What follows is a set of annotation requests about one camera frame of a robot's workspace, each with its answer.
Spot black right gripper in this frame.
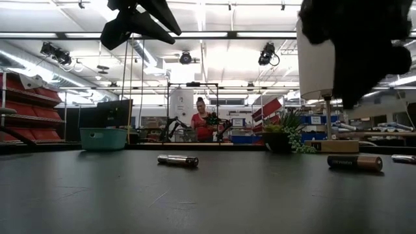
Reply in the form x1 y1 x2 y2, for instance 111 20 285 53
298 0 414 111

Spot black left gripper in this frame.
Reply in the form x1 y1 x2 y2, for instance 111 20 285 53
106 0 183 46

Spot small AAA battery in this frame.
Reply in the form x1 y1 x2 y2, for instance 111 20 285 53
391 153 416 164
157 154 200 168

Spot white shade table lamp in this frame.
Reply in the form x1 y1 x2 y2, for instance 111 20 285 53
295 19 360 153

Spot blue shelf bins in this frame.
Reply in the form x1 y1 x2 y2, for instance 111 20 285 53
300 114 341 126

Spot grey rolled tubes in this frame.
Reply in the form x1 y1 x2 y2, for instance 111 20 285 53
376 122 415 132

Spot blue storage bin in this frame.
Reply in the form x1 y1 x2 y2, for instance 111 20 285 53
302 132 329 144
231 135 263 144

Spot white machine housing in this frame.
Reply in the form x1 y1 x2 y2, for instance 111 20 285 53
168 89 195 127

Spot copper top AA battery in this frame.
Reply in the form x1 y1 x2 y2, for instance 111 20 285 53
326 154 384 173

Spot potted succulent plant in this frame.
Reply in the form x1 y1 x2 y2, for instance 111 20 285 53
261 107 317 155

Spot red tilted bins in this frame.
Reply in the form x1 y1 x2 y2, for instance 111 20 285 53
252 97 283 124

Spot black room monitor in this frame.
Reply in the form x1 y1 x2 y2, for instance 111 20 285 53
96 99 134 129

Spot person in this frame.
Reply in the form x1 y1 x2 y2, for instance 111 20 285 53
190 96 218 143

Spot long ceiling light strip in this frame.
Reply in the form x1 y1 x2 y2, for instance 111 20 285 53
0 31 300 40

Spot teal plastic bin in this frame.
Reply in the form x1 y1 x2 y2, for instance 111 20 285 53
79 127 129 151

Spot red bin shelf rack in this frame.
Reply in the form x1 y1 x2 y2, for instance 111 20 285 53
0 71 65 144

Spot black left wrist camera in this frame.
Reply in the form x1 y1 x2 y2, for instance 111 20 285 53
99 11 133 51

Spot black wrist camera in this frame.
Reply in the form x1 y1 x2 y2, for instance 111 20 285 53
388 44 413 76
99 11 133 51

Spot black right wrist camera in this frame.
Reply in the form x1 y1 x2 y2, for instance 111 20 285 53
388 44 413 76

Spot black ceiling camera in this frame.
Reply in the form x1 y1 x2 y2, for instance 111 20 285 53
40 41 73 66
178 51 194 65
257 41 281 68

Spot silver air duct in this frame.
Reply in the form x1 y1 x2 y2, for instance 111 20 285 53
5 45 120 102

